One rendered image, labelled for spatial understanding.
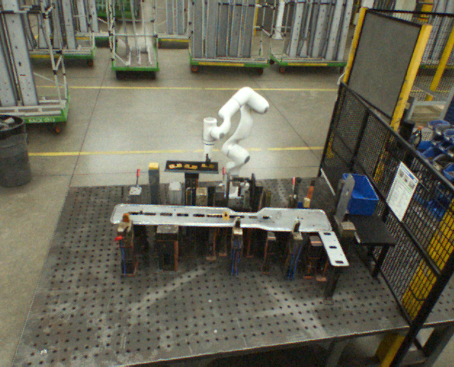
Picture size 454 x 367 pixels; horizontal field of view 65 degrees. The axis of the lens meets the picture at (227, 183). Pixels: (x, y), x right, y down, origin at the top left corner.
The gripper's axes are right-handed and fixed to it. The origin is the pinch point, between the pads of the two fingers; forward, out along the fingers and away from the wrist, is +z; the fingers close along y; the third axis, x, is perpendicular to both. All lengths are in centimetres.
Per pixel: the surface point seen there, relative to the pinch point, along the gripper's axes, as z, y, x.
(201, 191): 11.0, 19.6, -0.3
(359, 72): -11, -254, 140
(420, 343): 96, 42, 163
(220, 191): 11.2, 16.9, 12.4
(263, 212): 19, 23, 42
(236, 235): 16, 53, 28
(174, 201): 16.9, 26.9, -16.0
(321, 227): 19, 29, 79
